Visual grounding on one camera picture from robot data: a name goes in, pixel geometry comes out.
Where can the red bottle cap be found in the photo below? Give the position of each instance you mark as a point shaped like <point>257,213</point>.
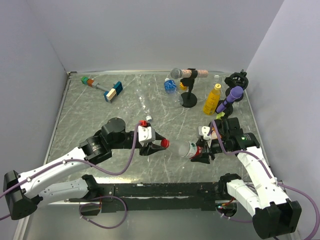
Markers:
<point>165,143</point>

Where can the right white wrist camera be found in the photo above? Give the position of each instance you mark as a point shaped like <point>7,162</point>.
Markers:
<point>204,131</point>

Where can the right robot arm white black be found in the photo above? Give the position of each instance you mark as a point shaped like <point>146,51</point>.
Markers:
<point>273,212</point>

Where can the clear bottle back right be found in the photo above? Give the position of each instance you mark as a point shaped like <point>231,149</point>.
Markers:
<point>217,81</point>

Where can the blue label water bottle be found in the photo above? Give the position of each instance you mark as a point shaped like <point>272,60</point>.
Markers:
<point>172,92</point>

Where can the yellow juice bottle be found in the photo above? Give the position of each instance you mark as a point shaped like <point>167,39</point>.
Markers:
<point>212,100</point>

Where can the small yellow toy piece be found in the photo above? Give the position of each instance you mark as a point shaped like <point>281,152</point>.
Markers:
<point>182,86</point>

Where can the glitter pink microphone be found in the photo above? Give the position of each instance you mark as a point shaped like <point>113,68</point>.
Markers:
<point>177,73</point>

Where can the orange bottle with barcode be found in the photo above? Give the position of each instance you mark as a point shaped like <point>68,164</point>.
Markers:
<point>214,134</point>

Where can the black empty clip stand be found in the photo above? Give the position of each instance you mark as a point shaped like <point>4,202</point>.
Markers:
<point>236,79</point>

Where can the red label water bottle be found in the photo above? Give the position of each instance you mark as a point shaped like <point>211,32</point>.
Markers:
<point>184,149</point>

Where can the toy brick hammer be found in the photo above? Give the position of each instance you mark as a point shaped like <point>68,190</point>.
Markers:
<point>109,94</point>

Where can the green toy brick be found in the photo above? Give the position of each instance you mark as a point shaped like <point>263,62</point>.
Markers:
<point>220,115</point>

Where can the clear bottle white cap centre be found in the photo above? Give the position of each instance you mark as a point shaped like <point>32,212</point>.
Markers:
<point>141,94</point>

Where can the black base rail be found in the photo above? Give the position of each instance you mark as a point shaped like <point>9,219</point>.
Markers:
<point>161,196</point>

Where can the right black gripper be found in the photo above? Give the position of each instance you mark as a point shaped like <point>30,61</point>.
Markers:
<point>204,158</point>

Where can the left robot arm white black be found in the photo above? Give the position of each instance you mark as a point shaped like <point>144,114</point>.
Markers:
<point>25,192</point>

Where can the purple microphone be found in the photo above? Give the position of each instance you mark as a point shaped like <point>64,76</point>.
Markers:
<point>234,94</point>

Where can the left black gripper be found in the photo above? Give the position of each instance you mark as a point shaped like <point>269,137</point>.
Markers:
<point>151,148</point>

